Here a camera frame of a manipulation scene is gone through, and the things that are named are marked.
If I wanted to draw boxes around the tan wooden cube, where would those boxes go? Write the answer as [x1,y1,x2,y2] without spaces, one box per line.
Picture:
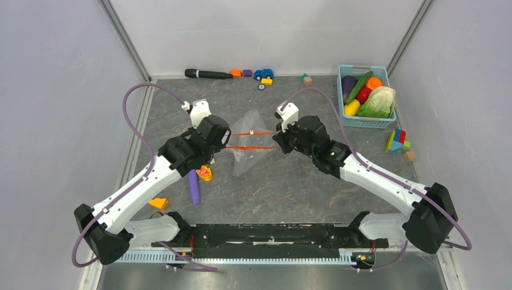
[403,150,417,162]

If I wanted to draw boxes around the light blue plastic basket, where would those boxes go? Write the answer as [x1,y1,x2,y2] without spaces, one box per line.
[337,65,397,129]

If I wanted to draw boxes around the yellow bell pepper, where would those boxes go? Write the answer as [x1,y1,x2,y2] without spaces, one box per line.
[344,99,361,117]

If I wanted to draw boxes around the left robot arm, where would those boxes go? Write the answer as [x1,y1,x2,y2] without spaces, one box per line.
[72,115,231,268]

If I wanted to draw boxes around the purple eggplant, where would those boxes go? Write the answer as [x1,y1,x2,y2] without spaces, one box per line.
[341,76,357,101]

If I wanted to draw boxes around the orange fruit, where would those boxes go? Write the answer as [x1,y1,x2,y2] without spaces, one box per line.
[365,77,383,90]

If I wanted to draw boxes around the yellow cheese wedge toy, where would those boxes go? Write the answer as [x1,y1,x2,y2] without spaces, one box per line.
[148,198,169,211]

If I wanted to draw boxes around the colourful block stack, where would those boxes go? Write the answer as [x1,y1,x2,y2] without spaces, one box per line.
[385,128,411,153]

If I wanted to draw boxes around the green cucumber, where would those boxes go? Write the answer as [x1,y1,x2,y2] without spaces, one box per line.
[345,71,374,105]

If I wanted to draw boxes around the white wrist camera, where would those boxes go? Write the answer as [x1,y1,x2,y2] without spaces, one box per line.
[181,99,211,128]
[275,101,299,132]

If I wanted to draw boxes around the black microphone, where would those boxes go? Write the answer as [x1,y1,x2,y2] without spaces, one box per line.
[184,68,234,80]

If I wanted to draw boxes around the green white cabbage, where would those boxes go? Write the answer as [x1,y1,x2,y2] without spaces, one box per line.
[357,86,396,118]

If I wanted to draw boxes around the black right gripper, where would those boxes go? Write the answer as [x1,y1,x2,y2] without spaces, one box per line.
[274,117,316,158]

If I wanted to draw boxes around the red apple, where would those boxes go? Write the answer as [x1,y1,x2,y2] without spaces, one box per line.
[356,86,372,105]

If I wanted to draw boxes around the clear zip top bag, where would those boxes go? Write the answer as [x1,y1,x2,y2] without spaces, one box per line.
[226,109,280,177]

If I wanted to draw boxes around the blue toy car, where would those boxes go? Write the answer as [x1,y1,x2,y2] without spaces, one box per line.
[253,68,274,81]

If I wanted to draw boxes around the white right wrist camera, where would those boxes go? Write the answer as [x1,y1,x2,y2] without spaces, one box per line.
[275,101,299,132]

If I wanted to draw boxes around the yellow red toy disc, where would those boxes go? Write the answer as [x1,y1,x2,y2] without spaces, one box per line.
[196,165,213,181]

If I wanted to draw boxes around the teal and tan blocks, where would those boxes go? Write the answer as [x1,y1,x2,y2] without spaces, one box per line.
[301,73,313,86]

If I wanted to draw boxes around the orange toy piece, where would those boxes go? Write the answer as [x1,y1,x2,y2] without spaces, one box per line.
[229,69,243,77]

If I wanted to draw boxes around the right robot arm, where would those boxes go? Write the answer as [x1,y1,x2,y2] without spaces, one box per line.
[272,115,458,254]

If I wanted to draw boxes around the yellow toy block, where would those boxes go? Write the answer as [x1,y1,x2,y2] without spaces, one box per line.
[261,79,273,86]

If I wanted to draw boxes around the purple toy stick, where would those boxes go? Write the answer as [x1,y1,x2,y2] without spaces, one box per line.
[188,170,200,205]

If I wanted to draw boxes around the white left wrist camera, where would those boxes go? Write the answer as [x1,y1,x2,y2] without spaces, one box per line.
[181,99,211,128]

